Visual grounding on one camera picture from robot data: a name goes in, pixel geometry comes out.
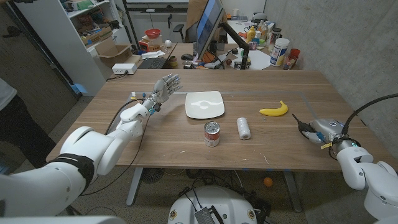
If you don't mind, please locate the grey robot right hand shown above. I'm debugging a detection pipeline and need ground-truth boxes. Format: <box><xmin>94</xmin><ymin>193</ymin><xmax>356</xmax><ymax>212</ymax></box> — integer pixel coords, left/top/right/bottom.
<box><xmin>300</xmin><ymin>118</ymin><xmax>346</xmax><ymax>146</ymax></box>

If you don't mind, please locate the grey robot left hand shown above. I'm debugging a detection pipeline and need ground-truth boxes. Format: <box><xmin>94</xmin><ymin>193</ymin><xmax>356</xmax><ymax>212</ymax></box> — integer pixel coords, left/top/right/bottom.
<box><xmin>142</xmin><ymin>73</ymin><xmax>183</xmax><ymax>110</ymax></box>

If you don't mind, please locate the black rubber air blower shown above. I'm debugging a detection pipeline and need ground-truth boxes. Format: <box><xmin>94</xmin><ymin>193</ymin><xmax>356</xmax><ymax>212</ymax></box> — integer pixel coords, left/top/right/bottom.
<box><xmin>291</xmin><ymin>113</ymin><xmax>315</xmax><ymax>134</ymax></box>

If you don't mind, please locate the white square plate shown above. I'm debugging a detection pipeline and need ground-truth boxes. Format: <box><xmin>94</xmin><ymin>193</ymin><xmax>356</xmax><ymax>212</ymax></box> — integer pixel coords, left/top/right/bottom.
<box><xmin>185</xmin><ymin>90</ymin><xmax>226</xmax><ymax>120</ymax></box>

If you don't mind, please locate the yellow banana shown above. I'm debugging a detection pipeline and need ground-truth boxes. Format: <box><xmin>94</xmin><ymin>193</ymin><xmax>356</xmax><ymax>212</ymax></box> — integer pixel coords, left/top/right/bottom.
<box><xmin>259</xmin><ymin>100</ymin><xmax>289</xmax><ymax>118</ymax></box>

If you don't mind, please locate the red and white soup can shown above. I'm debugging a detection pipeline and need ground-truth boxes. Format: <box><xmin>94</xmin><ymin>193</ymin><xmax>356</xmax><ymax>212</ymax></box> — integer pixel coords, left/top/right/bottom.
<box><xmin>204</xmin><ymin>121</ymin><xmax>221</xmax><ymax>148</ymax></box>

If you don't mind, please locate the black keyboard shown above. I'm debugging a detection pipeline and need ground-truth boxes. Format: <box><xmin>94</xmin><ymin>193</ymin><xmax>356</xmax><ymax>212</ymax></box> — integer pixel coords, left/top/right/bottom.
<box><xmin>137</xmin><ymin>57</ymin><xmax>167</xmax><ymax>70</ymax></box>

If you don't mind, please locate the white power box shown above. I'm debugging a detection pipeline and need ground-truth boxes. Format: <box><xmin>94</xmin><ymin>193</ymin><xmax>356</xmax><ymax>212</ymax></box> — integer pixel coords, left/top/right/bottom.
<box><xmin>111</xmin><ymin>63</ymin><xmax>138</xmax><ymax>75</ymax></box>

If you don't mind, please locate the red bowl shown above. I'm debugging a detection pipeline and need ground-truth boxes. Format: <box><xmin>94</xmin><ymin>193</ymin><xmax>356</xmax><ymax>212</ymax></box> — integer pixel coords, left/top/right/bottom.
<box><xmin>144</xmin><ymin>28</ymin><xmax>162</xmax><ymax>39</ymax></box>

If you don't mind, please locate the open cardboard box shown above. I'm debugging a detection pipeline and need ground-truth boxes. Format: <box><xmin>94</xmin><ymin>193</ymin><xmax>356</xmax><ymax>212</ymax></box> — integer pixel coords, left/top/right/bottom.
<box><xmin>93</xmin><ymin>37</ymin><xmax>133</xmax><ymax>68</ymax></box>

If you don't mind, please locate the white table leg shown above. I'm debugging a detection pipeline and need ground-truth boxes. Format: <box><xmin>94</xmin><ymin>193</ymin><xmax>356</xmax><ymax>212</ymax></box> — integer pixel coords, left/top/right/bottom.
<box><xmin>283</xmin><ymin>170</ymin><xmax>302</xmax><ymax>213</ymax></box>
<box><xmin>126</xmin><ymin>167</ymin><xmax>144</xmax><ymax>207</ymax></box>

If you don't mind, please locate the black computer monitor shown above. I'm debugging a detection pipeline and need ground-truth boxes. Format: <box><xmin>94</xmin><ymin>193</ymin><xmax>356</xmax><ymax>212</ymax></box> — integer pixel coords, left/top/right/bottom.
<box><xmin>195</xmin><ymin>0</ymin><xmax>225</xmax><ymax>60</ymax></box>

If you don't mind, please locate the tan jacket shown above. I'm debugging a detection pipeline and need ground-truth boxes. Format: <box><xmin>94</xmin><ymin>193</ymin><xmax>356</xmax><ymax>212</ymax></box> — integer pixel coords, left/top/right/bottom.
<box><xmin>185</xmin><ymin>0</ymin><xmax>208</xmax><ymax>43</ymax></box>

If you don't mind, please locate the white twine spool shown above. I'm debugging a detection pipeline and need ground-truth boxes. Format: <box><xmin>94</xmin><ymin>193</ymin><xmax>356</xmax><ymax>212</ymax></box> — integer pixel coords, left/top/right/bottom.
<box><xmin>236</xmin><ymin>116</ymin><xmax>252</xmax><ymax>141</ymax></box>

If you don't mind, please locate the white canister with blue label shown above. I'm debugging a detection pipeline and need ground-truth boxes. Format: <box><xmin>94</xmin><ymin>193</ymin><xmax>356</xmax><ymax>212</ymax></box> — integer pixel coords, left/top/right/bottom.
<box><xmin>269</xmin><ymin>37</ymin><xmax>290</xmax><ymax>67</ymax></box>

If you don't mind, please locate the white paper sheet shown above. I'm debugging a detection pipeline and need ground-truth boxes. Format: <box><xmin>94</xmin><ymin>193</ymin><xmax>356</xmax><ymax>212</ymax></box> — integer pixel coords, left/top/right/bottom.
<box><xmin>231</xmin><ymin>49</ymin><xmax>271</xmax><ymax>70</ymax></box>

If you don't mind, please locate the yellow mustard bottle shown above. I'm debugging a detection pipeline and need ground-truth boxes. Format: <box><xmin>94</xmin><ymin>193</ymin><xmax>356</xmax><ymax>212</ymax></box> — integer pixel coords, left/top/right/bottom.
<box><xmin>246</xmin><ymin>26</ymin><xmax>256</xmax><ymax>44</ymax></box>

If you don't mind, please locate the black lidded jar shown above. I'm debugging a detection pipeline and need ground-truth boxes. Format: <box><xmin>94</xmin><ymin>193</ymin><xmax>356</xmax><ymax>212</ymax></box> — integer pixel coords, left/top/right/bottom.
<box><xmin>271</xmin><ymin>27</ymin><xmax>282</xmax><ymax>47</ymax></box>

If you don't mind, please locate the white shelf unit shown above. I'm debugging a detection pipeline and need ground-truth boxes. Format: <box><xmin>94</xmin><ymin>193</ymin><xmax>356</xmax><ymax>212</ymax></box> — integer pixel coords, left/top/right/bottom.
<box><xmin>12</xmin><ymin>0</ymin><xmax>131</xmax><ymax>96</ymax></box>

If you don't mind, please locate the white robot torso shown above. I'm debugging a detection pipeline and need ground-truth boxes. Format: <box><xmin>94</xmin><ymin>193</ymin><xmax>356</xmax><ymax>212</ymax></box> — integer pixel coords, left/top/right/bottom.
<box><xmin>167</xmin><ymin>185</ymin><xmax>258</xmax><ymax>224</ymax></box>

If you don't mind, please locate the person in black trousers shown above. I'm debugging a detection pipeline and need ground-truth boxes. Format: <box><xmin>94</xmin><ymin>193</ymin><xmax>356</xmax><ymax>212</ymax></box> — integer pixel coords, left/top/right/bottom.
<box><xmin>0</xmin><ymin>77</ymin><xmax>57</xmax><ymax>169</ymax></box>

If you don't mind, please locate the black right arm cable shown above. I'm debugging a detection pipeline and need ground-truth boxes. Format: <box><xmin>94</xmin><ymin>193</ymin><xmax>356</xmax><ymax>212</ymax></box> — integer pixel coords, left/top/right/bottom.
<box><xmin>341</xmin><ymin>93</ymin><xmax>398</xmax><ymax>136</ymax></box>

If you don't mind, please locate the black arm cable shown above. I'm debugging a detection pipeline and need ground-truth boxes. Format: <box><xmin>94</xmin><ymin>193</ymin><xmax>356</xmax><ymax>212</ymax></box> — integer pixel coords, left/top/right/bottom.
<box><xmin>341</xmin><ymin>93</ymin><xmax>398</xmax><ymax>136</ymax></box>
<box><xmin>104</xmin><ymin>98</ymin><xmax>146</xmax><ymax>136</ymax></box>

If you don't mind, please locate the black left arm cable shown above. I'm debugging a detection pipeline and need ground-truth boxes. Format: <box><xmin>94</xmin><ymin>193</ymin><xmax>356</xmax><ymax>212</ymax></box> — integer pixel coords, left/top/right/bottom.
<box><xmin>104</xmin><ymin>98</ymin><xmax>146</xmax><ymax>136</ymax></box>

